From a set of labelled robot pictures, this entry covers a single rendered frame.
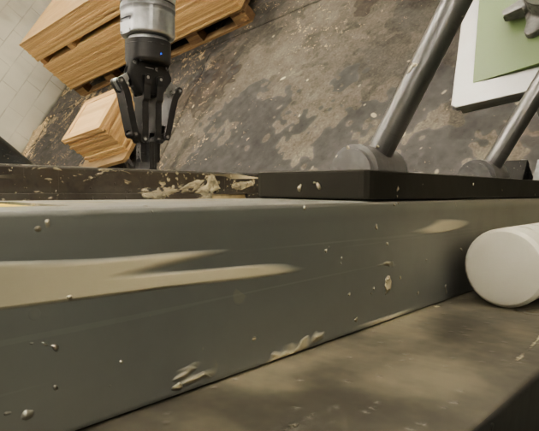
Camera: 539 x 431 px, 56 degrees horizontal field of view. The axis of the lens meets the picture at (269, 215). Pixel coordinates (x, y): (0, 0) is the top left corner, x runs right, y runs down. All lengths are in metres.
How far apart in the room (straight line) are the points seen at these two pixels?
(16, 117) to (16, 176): 5.66
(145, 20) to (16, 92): 5.60
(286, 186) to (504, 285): 0.09
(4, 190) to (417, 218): 0.58
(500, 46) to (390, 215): 1.24
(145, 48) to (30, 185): 0.30
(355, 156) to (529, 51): 1.17
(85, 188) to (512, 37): 1.05
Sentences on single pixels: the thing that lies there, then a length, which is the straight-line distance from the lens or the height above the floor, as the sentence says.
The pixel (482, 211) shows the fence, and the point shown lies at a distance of 0.24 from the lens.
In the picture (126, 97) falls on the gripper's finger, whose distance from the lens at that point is 0.86.
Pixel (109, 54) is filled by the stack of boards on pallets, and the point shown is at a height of 0.29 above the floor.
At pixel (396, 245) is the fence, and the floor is 1.48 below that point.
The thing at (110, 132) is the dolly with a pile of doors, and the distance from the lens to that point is 3.81.
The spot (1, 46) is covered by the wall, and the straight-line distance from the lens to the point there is 6.56.
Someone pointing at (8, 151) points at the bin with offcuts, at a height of 0.44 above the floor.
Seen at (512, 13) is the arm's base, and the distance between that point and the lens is 1.43.
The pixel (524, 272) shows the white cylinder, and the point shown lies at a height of 1.44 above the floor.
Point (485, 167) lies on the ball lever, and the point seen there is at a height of 1.39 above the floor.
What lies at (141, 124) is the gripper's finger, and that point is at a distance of 0.87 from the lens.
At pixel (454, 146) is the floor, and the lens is 2.28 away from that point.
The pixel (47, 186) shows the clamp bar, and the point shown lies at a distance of 0.72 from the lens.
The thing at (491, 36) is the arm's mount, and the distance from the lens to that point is 1.44.
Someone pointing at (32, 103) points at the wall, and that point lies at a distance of 6.50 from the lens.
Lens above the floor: 1.62
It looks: 39 degrees down
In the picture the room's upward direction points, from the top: 46 degrees counter-clockwise
